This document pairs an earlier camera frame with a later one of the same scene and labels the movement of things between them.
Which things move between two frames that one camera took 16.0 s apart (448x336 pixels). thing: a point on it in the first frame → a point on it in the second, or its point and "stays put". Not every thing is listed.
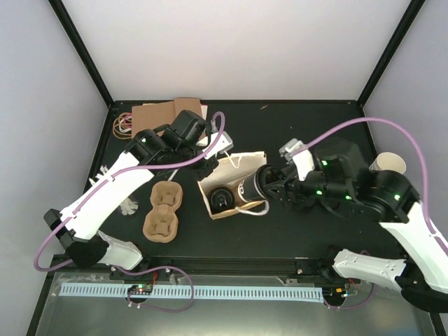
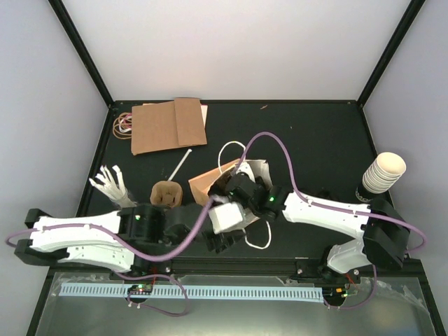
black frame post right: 405,24 stays put
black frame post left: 68,26 stays put
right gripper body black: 336,190 → 253,207
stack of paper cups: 388,161 stays put
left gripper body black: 201,172 → 219,242
